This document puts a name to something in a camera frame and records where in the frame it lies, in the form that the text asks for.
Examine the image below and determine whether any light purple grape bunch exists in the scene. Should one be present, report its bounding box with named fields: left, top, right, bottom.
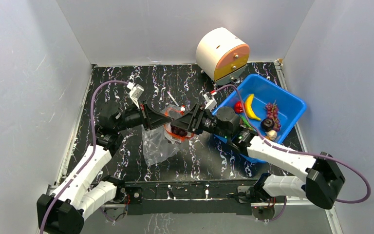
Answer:
left=265, top=101, right=281, bottom=132

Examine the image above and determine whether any clear zip top bag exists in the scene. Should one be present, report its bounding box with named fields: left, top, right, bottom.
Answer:
left=142, top=123, right=195, bottom=166

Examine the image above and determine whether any white garlic bulb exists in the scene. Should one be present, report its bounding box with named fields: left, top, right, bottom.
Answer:
left=266, top=130, right=277, bottom=141

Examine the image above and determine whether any white round drawer cabinet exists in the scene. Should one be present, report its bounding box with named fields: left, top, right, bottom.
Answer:
left=195, top=27, right=250, bottom=86

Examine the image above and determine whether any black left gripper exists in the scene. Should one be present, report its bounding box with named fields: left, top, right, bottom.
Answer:
left=115, top=99, right=172, bottom=132

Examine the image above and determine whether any black white marker pen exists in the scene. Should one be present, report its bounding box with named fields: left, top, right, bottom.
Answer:
left=167, top=91, right=180, bottom=106

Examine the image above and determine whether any aluminium frame rail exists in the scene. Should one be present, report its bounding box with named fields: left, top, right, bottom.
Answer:
left=37, top=182, right=342, bottom=234

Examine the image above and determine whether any blue plastic bin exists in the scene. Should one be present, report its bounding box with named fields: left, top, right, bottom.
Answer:
left=212, top=74, right=307, bottom=163

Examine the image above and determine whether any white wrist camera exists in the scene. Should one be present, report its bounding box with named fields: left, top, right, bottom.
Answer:
left=127, top=82, right=144, bottom=109
left=203, top=90, right=217, bottom=111

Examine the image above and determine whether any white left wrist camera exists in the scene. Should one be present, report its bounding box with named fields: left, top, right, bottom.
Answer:
left=127, top=82, right=144, bottom=109

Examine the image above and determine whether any yellow banana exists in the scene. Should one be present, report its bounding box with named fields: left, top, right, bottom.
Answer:
left=244, top=94, right=262, bottom=121

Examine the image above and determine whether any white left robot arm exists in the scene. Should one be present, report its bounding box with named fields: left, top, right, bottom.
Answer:
left=37, top=102, right=172, bottom=234

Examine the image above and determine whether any red strawberry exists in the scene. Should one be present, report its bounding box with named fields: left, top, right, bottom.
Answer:
left=233, top=101, right=244, bottom=114

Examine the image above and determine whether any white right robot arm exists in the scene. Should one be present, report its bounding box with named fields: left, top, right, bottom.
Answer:
left=171, top=104, right=345, bottom=210

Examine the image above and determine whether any dark plum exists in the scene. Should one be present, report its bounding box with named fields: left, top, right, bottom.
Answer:
left=260, top=118, right=275, bottom=132

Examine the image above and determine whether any dark purple grape bunch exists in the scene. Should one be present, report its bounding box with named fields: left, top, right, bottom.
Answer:
left=171, top=126, right=188, bottom=137

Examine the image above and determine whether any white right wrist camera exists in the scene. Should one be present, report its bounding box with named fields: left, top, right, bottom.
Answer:
left=203, top=90, right=217, bottom=111

